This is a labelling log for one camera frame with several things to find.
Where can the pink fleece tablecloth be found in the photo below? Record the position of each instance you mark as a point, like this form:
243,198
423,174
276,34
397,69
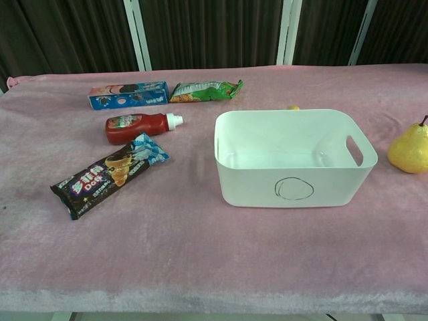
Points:
167,250

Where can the white frame post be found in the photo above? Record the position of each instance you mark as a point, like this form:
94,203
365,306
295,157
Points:
362,31
138,33
286,31

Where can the green snack packet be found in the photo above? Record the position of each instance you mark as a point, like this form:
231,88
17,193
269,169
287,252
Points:
204,91

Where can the dark ice cream cone wrapper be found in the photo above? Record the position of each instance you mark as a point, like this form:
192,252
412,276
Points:
107,179

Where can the white plastic basket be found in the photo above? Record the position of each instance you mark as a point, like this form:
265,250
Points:
254,174

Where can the red ketchup bottle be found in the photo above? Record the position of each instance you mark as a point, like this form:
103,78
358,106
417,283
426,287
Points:
133,127

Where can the small yellow object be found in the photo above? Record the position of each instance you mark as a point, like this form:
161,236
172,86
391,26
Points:
293,107

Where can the dark pleated curtain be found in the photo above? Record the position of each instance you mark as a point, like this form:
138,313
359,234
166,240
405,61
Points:
217,30

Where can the yellow pear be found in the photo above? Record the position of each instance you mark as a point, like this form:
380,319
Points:
412,147

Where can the blue Oreo cookie box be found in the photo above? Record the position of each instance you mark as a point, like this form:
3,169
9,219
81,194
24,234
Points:
128,97

